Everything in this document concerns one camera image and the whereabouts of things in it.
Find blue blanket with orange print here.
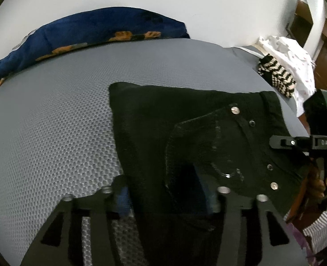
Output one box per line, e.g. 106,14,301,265
0,7,191,96

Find person's purple clothing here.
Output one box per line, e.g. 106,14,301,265
286,221,318,266

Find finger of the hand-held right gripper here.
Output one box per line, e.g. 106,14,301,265
269,135,313,151

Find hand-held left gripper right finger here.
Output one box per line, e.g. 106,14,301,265
206,186,308,266

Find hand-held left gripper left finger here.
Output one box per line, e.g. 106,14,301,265
21,175,131,266

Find person's right hand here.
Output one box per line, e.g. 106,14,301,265
305,163,327,203

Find black pants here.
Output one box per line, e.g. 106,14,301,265
108,82,309,266

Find white dotted cloth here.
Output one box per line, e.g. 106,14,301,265
256,35,317,117

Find black and cream striped cloth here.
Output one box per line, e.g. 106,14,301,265
257,54,296,98

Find grey mesh mattress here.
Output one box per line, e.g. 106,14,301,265
0,37,311,266

